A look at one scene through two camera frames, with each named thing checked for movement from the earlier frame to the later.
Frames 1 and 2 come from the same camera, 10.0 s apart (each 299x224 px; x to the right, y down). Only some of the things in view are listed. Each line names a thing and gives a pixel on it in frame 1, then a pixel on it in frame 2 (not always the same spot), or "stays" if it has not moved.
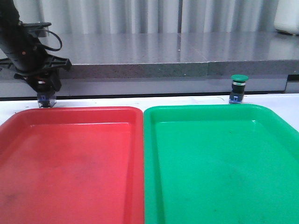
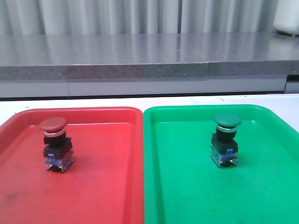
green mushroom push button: (238, 88) to (224, 148)
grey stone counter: (171, 64) stays
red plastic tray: (72, 165) stays
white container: (287, 17) stays
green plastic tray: (220, 164) stays
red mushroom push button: (46, 98) to (58, 152)
